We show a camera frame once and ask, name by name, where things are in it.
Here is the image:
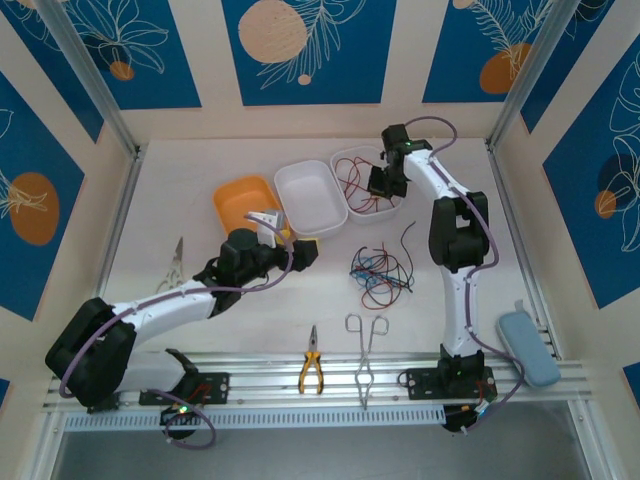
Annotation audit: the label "thin black cable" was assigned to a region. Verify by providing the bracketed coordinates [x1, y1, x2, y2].
[349, 244, 412, 296]
[398, 222, 417, 294]

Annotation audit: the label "orange plastic tray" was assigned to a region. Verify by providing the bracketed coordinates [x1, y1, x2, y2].
[212, 173, 284, 236]

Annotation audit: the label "right arm base electronics box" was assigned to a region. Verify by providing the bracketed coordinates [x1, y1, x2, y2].
[442, 394, 500, 435]

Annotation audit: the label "left arm base electronics box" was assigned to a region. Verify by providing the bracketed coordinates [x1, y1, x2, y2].
[158, 397, 204, 442]

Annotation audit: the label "white plastic tray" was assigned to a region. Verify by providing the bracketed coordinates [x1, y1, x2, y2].
[273, 158, 350, 239]
[329, 144, 404, 225]

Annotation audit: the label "silver scissors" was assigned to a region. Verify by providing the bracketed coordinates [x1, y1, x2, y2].
[153, 237, 185, 295]

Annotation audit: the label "metal tongs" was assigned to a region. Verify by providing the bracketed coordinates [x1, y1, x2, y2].
[344, 312, 390, 411]

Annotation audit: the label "light blue zip case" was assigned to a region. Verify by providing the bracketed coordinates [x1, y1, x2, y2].
[494, 298, 561, 389]

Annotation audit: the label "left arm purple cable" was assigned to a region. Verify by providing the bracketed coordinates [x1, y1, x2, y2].
[58, 212, 296, 451]

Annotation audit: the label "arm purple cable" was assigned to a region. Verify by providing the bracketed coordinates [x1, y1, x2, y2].
[58, 212, 296, 451]
[404, 116, 527, 436]

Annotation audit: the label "yellow handled pliers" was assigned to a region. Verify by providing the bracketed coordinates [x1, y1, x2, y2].
[298, 323, 325, 396]

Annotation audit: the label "blue floral wall panel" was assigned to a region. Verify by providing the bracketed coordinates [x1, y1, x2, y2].
[67, 0, 204, 111]
[519, 0, 640, 135]
[542, 49, 640, 310]
[221, 0, 399, 107]
[0, 69, 86, 322]
[422, 0, 559, 105]
[0, 0, 105, 145]

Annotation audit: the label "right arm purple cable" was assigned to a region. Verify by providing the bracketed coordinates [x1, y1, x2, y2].
[404, 116, 527, 436]

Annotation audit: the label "aluminium rail frame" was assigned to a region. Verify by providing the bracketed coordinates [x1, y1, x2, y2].
[42, 349, 586, 416]

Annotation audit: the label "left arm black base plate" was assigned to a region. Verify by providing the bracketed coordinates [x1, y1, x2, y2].
[138, 372, 231, 406]

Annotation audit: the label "aluminium corner post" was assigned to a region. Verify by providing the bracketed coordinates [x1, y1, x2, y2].
[485, 0, 580, 151]
[35, 0, 146, 160]

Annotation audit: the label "white slotted cable duct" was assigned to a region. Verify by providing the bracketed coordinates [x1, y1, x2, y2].
[63, 405, 446, 432]

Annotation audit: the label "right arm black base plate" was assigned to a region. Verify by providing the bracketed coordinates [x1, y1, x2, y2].
[404, 367, 499, 401]

